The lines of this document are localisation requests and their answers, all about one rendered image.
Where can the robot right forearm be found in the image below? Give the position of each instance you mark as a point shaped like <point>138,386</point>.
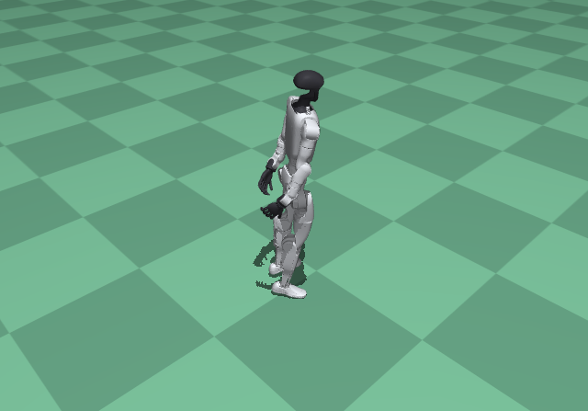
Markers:
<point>295,184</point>

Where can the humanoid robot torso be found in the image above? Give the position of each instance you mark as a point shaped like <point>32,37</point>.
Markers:
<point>294,123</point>

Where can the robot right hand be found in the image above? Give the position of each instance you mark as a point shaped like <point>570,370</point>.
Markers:
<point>274,208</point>

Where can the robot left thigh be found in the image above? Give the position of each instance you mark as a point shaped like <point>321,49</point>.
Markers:
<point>286,219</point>

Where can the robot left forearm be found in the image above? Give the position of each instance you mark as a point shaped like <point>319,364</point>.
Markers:
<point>280,153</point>

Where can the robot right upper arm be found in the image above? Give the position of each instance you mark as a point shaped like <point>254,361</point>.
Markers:
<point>310,133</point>

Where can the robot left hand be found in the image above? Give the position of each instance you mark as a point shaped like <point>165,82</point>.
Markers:
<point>266,177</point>

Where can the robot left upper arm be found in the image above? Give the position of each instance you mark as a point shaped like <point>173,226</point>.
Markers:
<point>290,98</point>

